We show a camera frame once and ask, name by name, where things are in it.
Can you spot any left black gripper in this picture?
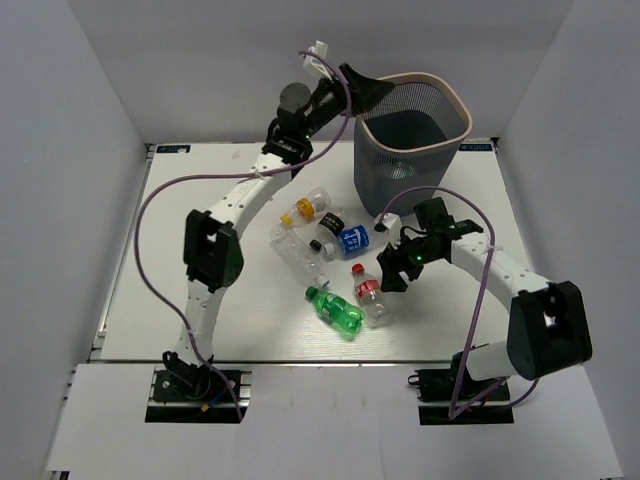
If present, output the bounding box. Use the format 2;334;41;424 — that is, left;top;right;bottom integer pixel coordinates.
300;63;393;140

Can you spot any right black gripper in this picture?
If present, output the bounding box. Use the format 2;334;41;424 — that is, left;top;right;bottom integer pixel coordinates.
377;229;442;293

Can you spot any large clear plastic bottle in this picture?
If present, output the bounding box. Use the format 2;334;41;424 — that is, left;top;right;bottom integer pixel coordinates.
270;224;330;289

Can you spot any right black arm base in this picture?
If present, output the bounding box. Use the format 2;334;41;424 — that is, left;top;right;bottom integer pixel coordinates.
408;367;516;427

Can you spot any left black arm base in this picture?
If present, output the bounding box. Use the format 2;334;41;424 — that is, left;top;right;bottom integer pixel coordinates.
145;351;251;424

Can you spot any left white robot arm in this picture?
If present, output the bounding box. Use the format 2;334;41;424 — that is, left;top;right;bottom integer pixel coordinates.
163;64;394;399

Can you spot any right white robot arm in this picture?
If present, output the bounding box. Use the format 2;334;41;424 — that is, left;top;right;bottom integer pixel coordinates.
377;198;593;399

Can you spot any grey mesh waste bin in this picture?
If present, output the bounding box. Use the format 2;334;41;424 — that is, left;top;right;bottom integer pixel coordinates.
353;72;473;217

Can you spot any blue label clear bottle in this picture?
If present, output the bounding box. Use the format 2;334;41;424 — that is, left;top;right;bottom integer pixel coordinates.
321;225;371;260

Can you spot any red cap cola bottle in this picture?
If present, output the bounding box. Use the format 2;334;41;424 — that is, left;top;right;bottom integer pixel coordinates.
351;263;389;328

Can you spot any black label clear bottle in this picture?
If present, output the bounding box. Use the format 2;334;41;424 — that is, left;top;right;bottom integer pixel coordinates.
309;210;348;253

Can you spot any green plastic bottle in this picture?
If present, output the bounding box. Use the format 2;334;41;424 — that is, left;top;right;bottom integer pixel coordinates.
305;286;365;338

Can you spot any yellow cap clear bottle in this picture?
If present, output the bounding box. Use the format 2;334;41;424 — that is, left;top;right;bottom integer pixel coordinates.
280;187;331;228

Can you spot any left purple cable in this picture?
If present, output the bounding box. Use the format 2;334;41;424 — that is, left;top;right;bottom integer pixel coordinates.
134;49;357;422

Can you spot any purple cable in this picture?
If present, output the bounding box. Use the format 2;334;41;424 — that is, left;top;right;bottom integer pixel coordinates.
382;186;541;420
134;49;357;422

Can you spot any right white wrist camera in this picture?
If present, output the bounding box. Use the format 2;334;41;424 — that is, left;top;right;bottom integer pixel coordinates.
374;212;402;234

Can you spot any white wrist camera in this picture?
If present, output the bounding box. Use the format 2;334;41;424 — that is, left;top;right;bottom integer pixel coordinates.
303;40;332;80
374;212;402;234

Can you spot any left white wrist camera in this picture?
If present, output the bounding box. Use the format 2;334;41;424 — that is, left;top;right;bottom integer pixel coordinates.
303;40;332;80

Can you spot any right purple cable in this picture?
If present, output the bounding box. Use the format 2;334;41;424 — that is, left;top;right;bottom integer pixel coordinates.
382;186;541;420

